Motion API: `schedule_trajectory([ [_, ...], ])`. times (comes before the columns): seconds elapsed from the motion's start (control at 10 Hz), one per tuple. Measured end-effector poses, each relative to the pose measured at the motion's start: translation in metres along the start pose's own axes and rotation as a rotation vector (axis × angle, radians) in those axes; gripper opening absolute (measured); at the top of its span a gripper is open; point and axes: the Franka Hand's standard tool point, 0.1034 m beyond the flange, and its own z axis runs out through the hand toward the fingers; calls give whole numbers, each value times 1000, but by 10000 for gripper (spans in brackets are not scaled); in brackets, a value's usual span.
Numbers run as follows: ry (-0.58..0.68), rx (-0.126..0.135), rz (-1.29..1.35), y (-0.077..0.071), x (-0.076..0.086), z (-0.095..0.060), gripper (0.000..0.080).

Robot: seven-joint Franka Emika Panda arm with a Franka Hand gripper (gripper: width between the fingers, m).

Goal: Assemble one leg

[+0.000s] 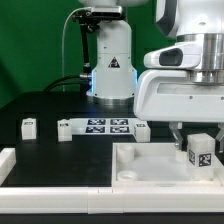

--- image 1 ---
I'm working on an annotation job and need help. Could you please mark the white square tabletop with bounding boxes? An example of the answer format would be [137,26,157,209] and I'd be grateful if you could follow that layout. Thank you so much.
[111,143,224,188]

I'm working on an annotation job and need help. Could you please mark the white U-shaped obstacle fence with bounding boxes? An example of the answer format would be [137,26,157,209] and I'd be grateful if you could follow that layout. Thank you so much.
[0,148,224,214]

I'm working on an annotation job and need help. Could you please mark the white cable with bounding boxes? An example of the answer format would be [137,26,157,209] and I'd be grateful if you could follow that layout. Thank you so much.
[61,7,88,93]

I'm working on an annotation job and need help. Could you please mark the black cable bundle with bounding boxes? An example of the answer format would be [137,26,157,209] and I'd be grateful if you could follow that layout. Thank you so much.
[43,75,93,93]

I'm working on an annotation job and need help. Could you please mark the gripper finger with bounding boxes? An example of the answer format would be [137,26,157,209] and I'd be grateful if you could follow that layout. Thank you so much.
[215,123,224,153]
[169,122,183,150]

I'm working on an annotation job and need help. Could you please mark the black camera on stand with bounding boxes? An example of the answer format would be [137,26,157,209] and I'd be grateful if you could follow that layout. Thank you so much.
[72,6,124,91]

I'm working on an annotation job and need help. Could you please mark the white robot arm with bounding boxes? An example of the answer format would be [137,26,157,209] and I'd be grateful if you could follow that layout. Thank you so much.
[134,0,224,150]

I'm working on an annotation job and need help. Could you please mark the white fiducial marker sheet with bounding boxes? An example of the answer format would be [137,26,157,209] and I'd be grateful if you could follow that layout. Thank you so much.
[70,118,137,135]

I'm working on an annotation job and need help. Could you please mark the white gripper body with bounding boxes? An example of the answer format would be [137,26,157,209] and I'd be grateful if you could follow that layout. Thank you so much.
[134,42,224,123]

